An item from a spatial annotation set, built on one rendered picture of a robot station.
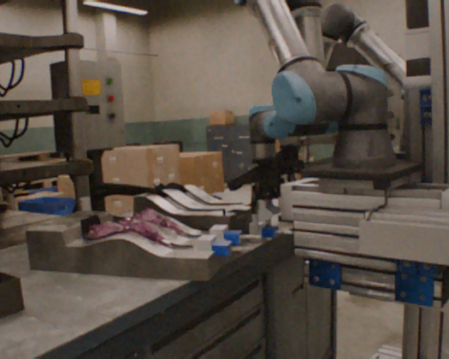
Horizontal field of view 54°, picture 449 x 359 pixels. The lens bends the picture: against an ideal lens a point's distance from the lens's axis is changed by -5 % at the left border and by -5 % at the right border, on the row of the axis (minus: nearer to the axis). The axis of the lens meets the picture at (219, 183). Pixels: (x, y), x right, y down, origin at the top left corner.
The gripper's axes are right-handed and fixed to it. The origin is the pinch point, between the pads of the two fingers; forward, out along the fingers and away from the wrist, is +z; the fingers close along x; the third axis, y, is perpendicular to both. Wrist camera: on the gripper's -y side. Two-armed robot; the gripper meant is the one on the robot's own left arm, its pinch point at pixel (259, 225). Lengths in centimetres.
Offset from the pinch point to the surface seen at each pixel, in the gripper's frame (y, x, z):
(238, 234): 1.5, -20.4, -2.1
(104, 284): -21, -47, 5
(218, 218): -9.7, -8.0, -3.5
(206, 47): -375, 746, -193
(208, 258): 1.0, -37.0, -0.5
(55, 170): -84, 3, -17
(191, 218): -19.5, -6.6, -2.8
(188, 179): -250, 411, 40
